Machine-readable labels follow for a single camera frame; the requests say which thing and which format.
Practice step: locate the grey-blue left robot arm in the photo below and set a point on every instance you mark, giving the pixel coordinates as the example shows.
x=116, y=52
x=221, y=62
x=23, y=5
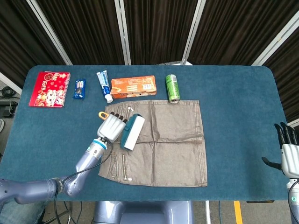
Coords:
x=91, y=158

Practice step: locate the blue table cloth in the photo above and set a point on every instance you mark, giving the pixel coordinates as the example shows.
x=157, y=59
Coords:
x=233, y=140

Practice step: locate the white blue toothpaste tube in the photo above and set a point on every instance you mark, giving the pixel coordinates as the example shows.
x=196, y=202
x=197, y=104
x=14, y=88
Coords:
x=105, y=86

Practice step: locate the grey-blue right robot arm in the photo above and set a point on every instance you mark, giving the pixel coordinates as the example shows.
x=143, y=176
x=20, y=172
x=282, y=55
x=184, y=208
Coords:
x=294, y=200

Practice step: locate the white table leg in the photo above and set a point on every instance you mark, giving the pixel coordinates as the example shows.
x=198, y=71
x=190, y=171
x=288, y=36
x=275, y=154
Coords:
x=208, y=212

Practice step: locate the white screen frame post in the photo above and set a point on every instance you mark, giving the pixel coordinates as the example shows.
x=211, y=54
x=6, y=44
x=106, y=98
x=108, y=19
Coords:
x=49, y=30
x=192, y=32
x=122, y=30
x=10, y=82
x=275, y=42

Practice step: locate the red spiral notebook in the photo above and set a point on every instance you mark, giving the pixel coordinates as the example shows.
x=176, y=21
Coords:
x=49, y=88

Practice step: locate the blue denim fabric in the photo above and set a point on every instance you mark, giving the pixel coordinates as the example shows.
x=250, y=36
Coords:
x=21, y=214

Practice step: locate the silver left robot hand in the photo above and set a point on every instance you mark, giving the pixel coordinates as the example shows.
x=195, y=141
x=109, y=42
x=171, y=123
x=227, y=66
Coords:
x=111, y=128

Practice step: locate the dark brown curtain panel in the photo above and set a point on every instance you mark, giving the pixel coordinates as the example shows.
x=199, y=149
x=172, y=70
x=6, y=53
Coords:
x=233, y=30
x=18, y=35
x=158, y=30
x=86, y=30
x=287, y=81

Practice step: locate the grey-blue robot torso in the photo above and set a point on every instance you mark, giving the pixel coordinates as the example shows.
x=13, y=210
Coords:
x=140, y=212

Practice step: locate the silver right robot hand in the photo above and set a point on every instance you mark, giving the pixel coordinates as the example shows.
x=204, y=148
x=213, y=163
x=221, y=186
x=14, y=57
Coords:
x=289, y=158

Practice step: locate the blue cookie pack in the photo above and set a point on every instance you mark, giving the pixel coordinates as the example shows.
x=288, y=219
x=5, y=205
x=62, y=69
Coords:
x=79, y=89

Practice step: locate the green drink can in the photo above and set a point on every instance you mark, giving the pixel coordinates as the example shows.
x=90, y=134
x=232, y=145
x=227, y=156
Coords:
x=172, y=88

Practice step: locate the black equipment box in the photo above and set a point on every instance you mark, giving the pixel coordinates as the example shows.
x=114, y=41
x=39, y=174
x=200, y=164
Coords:
x=7, y=108

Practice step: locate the orange biscuit box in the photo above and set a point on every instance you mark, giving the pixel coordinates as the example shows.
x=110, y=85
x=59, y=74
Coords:
x=133, y=87

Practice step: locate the grey-brown shiny skirt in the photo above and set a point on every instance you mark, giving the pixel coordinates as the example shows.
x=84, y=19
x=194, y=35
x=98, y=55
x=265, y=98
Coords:
x=175, y=144

